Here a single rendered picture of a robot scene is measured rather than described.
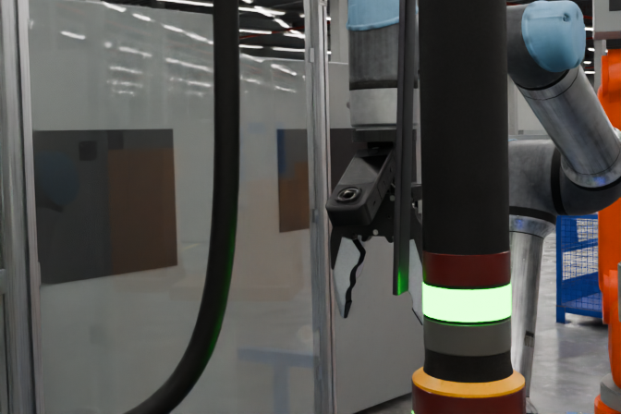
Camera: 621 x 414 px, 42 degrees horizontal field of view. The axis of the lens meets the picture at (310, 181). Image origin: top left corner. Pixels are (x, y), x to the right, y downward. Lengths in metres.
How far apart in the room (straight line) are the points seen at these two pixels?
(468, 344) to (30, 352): 0.87
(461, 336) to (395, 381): 4.91
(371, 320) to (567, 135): 3.96
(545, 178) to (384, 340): 3.89
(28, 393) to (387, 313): 4.07
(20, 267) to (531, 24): 0.67
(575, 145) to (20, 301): 0.73
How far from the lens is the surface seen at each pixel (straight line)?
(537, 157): 1.26
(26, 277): 1.11
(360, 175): 0.84
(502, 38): 0.31
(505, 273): 0.32
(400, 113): 0.32
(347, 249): 0.90
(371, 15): 0.87
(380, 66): 0.86
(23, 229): 1.10
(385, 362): 5.12
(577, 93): 1.01
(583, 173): 1.18
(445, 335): 0.31
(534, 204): 1.25
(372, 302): 4.95
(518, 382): 0.33
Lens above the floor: 1.67
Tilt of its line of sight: 3 degrees down
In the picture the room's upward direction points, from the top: 2 degrees counter-clockwise
